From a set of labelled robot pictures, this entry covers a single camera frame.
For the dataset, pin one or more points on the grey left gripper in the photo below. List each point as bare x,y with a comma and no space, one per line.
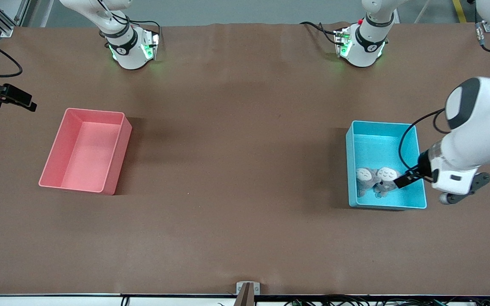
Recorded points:
423,165

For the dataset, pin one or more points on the blue-grey plush Totoro toy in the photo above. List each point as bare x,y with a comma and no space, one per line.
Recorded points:
387,174

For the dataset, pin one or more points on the brown-grey plush Totoro toy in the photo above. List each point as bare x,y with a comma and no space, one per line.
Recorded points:
364,176

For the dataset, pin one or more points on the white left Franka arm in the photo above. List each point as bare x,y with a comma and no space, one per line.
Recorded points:
479,144

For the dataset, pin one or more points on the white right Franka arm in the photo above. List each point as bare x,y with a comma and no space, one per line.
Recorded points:
128,51

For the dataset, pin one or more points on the blue plastic box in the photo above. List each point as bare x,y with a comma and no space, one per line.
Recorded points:
381,144

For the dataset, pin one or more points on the pink plastic box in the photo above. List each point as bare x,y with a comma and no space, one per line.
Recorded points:
87,153

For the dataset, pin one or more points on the right base connector plate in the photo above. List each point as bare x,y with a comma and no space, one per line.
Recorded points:
149,49

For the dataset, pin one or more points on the base connector plate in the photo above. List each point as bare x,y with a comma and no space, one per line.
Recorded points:
343,42
149,49

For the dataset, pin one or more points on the left base connector plate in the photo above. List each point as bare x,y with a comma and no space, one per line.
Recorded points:
343,42

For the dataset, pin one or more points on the black left camera mount bracket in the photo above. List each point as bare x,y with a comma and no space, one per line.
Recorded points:
479,180

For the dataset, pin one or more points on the metal table edge bracket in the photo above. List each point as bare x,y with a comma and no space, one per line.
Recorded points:
240,289

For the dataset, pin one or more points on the brown upright post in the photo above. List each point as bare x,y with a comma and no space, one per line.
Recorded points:
245,298

